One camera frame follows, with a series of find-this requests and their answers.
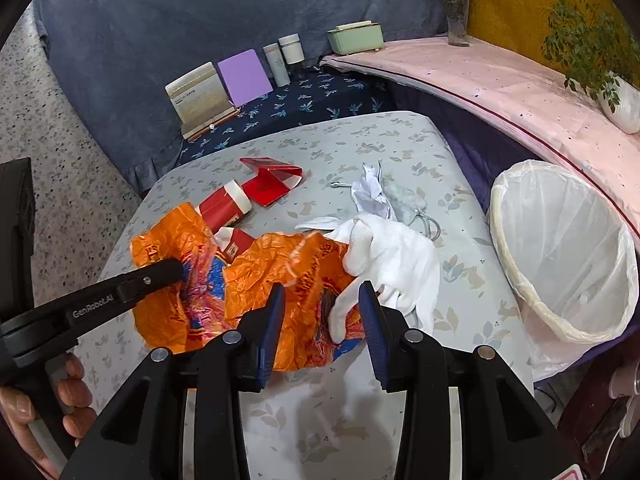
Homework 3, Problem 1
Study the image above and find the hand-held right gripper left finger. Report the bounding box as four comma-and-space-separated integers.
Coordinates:
59, 282, 287, 480

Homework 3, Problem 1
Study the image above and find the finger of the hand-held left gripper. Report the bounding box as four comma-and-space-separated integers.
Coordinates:
31, 257, 185, 342

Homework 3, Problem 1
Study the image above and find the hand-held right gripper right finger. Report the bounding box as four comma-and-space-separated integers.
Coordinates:
358, 280, 585, 480

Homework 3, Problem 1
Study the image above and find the orange plastic bag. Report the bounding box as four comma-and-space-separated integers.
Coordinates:
130, 202, 374, 374

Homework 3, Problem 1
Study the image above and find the white cotton glove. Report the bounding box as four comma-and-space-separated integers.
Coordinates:
295, 213, 442, 344

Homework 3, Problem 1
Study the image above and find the small red cigarette pack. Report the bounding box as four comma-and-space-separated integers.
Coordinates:
216, 227, 256, 264

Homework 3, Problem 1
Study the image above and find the red and white cigarette carton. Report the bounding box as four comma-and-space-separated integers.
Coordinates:
199, 181, 254, 231

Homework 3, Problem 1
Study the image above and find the grey drawstring pouch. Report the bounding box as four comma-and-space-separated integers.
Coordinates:
330, 179, 444, 239

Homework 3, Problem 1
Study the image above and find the red card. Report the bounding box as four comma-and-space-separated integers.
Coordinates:
239, 156, 305, 208

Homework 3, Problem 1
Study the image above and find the white paper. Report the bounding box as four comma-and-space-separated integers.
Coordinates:
350, 160, 397, 221

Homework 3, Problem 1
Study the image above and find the bin with white liner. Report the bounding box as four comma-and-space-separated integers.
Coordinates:
487, 158, 640, 382

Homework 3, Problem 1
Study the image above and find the person's left hand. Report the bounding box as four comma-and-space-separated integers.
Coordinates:
0, 352, 99, 479

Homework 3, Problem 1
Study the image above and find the pale rabbit-print tablecloth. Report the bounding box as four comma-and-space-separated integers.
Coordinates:
75, 110, 542, 480

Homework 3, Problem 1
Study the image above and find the open standing book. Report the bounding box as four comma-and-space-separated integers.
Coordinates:
165, 62, 237, 142

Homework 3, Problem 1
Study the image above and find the dark purple cloth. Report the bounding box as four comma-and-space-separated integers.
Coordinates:
387, 81, 553, 212

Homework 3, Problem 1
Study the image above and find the dark wooden furniture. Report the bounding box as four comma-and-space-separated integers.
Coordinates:
554, 344, 640, 480

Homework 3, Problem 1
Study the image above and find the navy leaf-print cloth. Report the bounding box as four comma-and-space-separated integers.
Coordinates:
177, 64, 399, 164

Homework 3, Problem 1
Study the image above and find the purple notebook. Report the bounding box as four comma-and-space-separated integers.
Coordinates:
217, 49, 275, 109

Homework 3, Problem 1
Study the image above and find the white tube bottle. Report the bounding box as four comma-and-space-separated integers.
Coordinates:
262, 43, 291, 88

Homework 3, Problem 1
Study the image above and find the pink cloth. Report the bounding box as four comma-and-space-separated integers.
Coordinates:
319, 36, 640, 242

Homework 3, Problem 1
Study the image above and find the blue sofa cover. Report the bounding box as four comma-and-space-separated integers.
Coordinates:
32, 0, 469, 194

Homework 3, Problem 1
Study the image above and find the white jar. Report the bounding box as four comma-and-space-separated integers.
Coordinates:
278, 33, 305, 66

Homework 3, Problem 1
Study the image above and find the green tissue box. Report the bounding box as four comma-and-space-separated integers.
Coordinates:
326, 18, 385, 56

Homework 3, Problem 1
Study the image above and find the glass vase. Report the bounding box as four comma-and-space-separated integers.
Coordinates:
445, 0, 472, 49

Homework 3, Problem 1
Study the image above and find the white plant pot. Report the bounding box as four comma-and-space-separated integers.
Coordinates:
597, 72, 640, 135

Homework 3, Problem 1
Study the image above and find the yellow cloth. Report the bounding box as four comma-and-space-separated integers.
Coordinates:
465, 0, 640, 92

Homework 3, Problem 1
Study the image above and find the green leafy plant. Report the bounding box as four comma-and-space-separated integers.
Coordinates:
500, 0, 640, 117

